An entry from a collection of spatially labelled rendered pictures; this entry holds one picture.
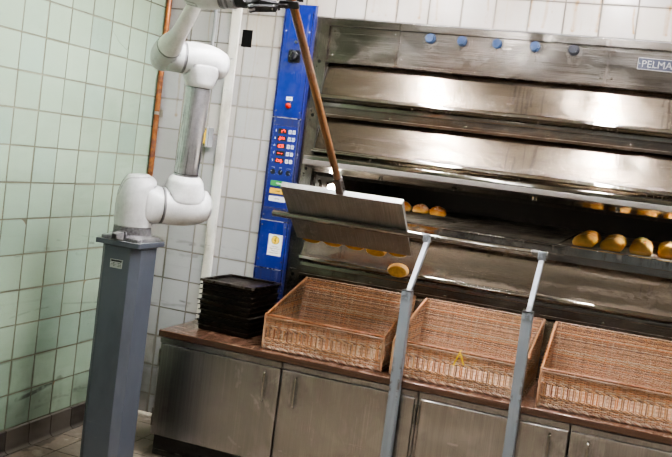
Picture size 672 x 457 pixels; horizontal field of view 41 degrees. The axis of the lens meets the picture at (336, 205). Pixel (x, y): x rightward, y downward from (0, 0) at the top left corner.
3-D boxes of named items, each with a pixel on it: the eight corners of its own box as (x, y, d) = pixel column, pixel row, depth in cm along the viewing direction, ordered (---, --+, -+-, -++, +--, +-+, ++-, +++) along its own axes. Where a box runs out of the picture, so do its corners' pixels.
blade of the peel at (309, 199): (401, 204, 371) (403, 199, 373) (280, 186, 390) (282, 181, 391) (411, 256, 399) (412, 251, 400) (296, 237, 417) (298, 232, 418)
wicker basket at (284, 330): (298, 331, 438) (305, 275, 436) (410, 353, 420) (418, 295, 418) (258, 347, 392) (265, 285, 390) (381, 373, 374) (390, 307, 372)
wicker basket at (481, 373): (417, 355, 418) (424, 296, 417) (539, 379, 399) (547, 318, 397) (385, 374, 373) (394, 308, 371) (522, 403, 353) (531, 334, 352)
